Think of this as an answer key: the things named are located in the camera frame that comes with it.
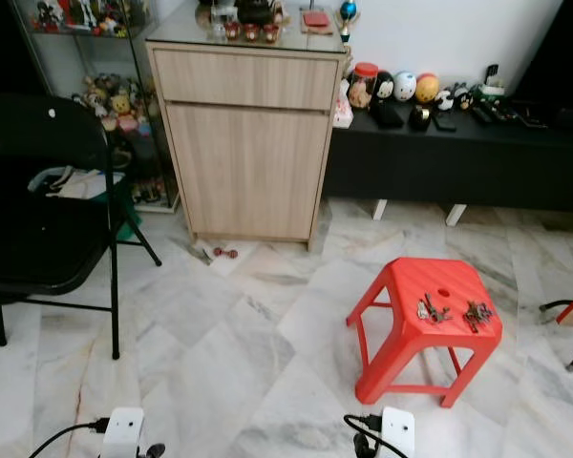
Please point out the dark key bunch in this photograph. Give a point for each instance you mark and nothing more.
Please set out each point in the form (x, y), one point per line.
(477, 314)

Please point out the small red dumbbell toy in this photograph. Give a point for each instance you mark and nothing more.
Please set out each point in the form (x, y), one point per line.
(224, 252)

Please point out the black folding chair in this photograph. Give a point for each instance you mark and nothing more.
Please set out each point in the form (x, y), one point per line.
(38, 243)

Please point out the light wood cabinet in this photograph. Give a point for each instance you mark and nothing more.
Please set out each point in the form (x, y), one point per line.
(248, 162)

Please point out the silver key bunch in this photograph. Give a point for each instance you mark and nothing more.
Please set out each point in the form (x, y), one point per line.
(430, 310)

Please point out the red plastic stool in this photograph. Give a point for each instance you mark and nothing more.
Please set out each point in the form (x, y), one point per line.
(425, 279)

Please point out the glass display shelf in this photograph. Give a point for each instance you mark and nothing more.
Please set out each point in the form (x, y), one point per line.
(145, 114)

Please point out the yellow plush bear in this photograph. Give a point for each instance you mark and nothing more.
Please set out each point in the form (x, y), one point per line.
(124, 110)

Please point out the pink tissue pack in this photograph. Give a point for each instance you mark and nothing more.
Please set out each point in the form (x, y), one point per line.
(343, 114)

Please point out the black low bench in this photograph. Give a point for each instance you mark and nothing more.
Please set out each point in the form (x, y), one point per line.
(449, 167)

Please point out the black wallet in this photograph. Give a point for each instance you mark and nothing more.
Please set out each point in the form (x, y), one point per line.
(386, 114)

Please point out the red-lid plastic jar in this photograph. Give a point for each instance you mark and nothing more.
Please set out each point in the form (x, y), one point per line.
(362, 86)

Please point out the white round figure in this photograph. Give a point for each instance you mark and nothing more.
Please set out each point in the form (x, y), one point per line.
(404, 87)

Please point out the dark teapot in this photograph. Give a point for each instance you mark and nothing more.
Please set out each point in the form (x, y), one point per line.
(258, 11)

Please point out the orange round figure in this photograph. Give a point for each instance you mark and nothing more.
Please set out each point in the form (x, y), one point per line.
(427, 89)

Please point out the red flat box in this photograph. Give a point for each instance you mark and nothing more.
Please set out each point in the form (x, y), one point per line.
(317, 19)

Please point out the green white figure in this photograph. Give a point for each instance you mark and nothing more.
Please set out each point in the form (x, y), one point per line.
(488, 86)

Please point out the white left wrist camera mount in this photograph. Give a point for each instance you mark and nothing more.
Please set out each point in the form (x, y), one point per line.
(123, 429)

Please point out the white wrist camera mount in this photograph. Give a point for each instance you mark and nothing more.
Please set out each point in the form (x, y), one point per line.
(398, 431)
(123, 429)

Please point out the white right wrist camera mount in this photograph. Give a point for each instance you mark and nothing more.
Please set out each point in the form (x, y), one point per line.
(398, 431)

